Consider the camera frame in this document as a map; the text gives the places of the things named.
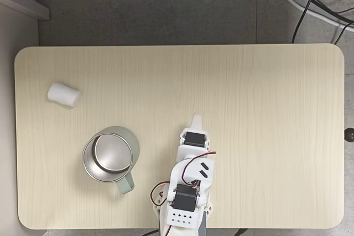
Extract green mug steel interior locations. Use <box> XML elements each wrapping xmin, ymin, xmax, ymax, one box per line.
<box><xmin>82</xmin><ymin>125</ymin><xmax>142</xmax><ymax>195</ymax></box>

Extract black round knob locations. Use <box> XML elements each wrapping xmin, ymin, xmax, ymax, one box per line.
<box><xmin>343</xmin><ymin>127</ymin><xmax>354</xmax><ymax>143</ymax></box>

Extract red servo cable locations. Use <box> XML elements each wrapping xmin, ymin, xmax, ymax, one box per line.
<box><xmin>150</xmin><ymin>181</ymin><xmax>170</xmax><ymax>207</ymax></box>
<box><xmin>181</xmin><ymin>150</ymin><xmax>218</xmax><ymax>187</ymax></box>

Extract thin white cable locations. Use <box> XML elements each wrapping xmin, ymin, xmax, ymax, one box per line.
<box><xmin>332</xmin><ymin>22</ymin><xmax>354</xmax><ymax>45</ymax></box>

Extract white wall ledge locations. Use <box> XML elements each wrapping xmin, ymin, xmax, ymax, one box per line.
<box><xmin>0</xmin><ymin>0</ymin><xmax>50</xmax><ymax>21</ymax></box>

